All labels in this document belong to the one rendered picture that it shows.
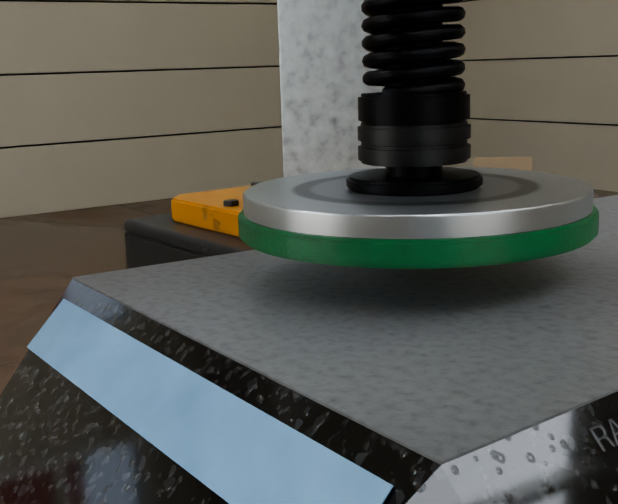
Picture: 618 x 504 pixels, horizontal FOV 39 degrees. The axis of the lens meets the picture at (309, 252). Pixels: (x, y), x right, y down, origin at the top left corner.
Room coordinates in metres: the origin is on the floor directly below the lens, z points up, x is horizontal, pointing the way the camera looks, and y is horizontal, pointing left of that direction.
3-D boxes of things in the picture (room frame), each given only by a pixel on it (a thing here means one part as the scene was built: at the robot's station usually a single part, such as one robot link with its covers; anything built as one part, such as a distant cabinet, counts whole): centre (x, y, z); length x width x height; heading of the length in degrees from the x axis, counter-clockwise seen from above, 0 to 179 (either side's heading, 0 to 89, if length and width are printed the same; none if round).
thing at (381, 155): (0.55, -0.07, 0.94); 0.07 x 0.07 x 0.01
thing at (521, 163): (1.46, -0.32, 0.80); 0.20 x 0.10 x 0.05; 166
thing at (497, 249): (0.55, -0.07, 0.91); 0.22 x 0.22 x 0.04
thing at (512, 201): (0.55, -0.07, 0.92); 0.21 x 0.21 x 0.01
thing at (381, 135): (0.55, -0.07, 0.96); 0.07 x 0.07 x 0.01
